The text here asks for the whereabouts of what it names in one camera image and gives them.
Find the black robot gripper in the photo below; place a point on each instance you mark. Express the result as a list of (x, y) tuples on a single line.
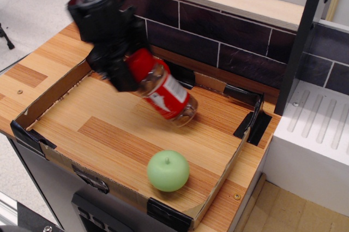
[(114, 34)]

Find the red-lidded basil spice bottle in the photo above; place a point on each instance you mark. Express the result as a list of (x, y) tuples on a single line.
[(160, 89)]

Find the taped cardboard fence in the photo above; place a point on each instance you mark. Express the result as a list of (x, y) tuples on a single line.
[(106, 138)]

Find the green toy apple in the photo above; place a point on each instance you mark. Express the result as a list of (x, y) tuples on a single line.
[(168, 171)]

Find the black tripod leg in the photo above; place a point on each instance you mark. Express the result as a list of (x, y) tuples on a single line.
[(4, 35)]

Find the brass screw front right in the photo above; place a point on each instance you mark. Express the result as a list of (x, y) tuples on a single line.
[(237, 196)]

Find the white ribbed drainboard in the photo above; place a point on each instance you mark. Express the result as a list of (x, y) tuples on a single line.
[(308, 154)]

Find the black metal post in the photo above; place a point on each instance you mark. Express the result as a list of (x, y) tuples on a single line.
[(312, 14)]

